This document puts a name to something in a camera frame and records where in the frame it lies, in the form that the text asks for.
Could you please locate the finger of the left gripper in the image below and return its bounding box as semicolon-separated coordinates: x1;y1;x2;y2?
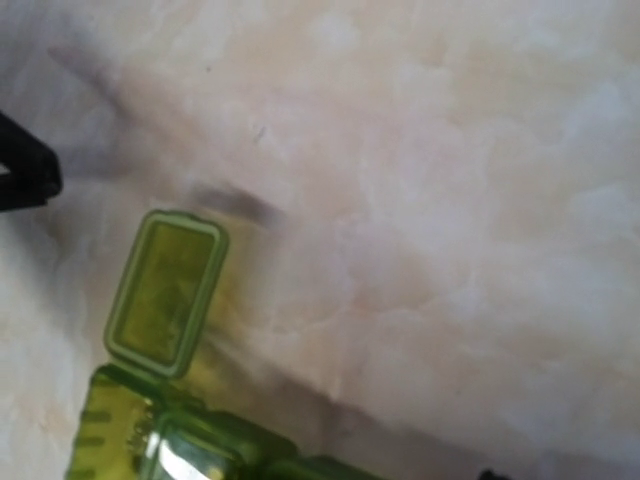
1;113;63;212

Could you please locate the green weekly pill organizer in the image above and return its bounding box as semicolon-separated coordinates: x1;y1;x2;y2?
65;210;367;479

